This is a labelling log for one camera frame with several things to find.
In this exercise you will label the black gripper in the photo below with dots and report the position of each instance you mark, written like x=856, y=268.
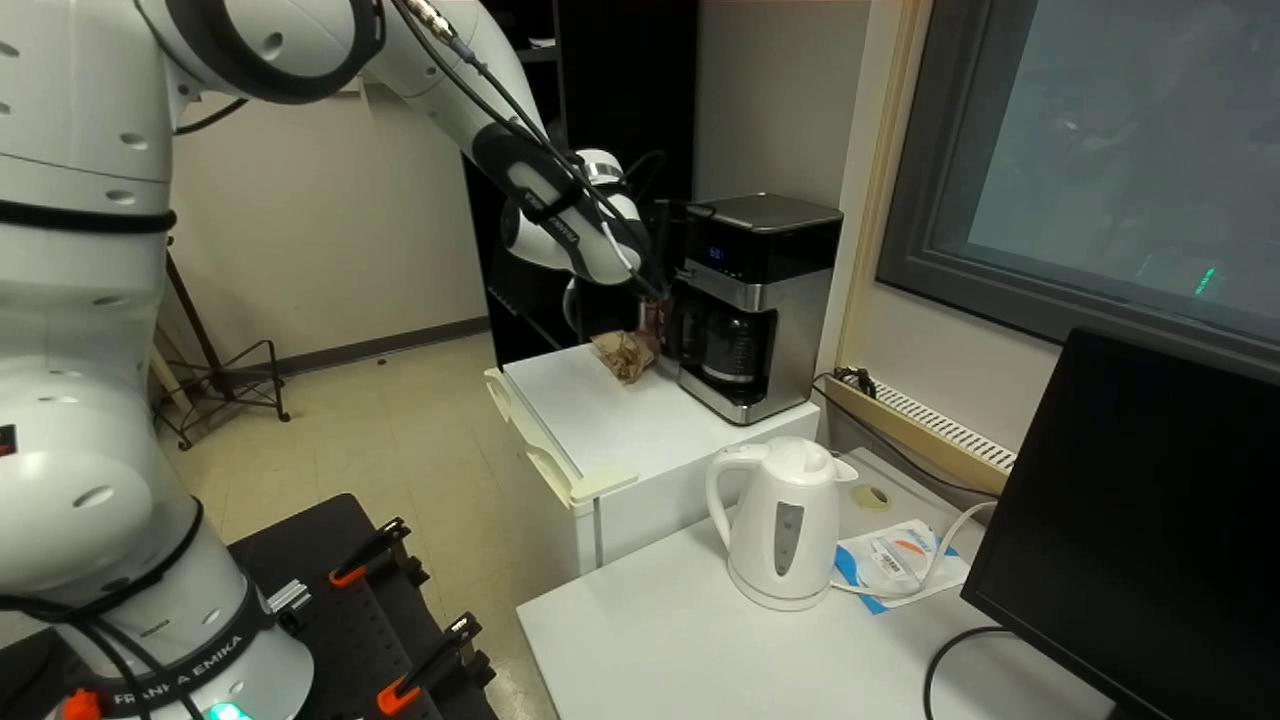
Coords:
x=655, y=311

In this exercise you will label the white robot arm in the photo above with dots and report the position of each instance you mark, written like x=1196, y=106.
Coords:
x=81, y=335

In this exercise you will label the black and silver coffee machine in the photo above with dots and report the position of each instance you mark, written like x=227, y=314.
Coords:
x=745, y=305

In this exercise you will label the crumpled brown object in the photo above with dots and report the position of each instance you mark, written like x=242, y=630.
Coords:
x=626, y=359

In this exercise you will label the white mini fridge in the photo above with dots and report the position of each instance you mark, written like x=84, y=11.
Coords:
x=626, y=415

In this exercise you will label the black shelf cabinet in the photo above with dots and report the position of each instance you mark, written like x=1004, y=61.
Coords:
x=612, y=83

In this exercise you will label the white electric kettle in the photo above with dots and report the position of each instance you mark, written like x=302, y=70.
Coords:
x=781, y=525

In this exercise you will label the beige baseboard heater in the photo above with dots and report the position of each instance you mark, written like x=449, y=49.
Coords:
x=923, y=434

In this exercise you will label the blue and white packet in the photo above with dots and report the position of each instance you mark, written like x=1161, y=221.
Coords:
x=900, y=557

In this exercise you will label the black tripod stand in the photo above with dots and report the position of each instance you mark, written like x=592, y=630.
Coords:
x=227, y=387

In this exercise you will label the black perforated breadboard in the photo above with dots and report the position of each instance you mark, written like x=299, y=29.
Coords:
x=321, y=626

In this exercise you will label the grey framed window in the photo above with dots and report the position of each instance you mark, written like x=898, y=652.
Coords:
x=1120, y=146

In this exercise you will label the black computer monitor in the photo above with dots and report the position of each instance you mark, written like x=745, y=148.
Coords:
x=1147, y=533

